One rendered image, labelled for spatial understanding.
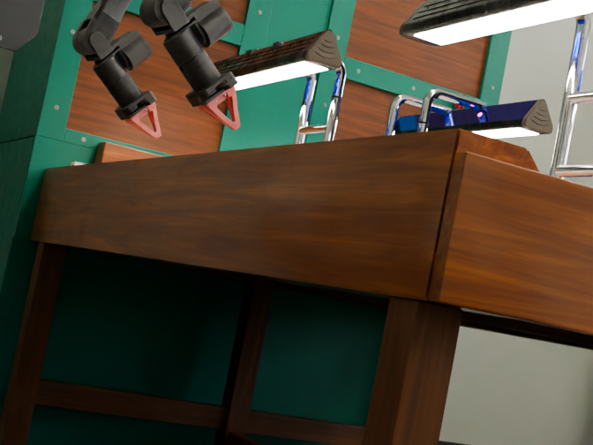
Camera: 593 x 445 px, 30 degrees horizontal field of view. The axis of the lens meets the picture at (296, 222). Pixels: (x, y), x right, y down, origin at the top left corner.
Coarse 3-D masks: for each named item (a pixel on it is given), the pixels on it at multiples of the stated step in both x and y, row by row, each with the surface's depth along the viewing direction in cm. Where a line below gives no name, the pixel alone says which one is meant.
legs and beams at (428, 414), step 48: (48, 288) 268; (288, 288) 298; (48, 336) 269; (240, 336) 294; (384, 336) 123; (432, 336) 119; (576, 336) 237; (48, 384) 270; (240, 384) 291; (384, 384) 121; (432, 384) 119; (0, 432) 267; (240, 432) 292; (288, 432) 299; (336, 432) 306; (384, 432) 119; (432, 432) 119
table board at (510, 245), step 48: (480, 192) 115; (528, 192) 118; (576, 192) 121; (480, 240) 115; (528, 240) 118; (576, 240) 121; (432, 288) 114; (480, 288) 115; (528, 288) 118; (576, 288) 121
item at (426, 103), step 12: (396, 96) 277; (408, 96) 277; (432, 96) 262; (444, 96) 264; (456, 96) 265; (396, 108) 276; (432, 108) 281; (444, 108) 282; (480, 108) 269; (396, 120) 276; (420, 120) 262
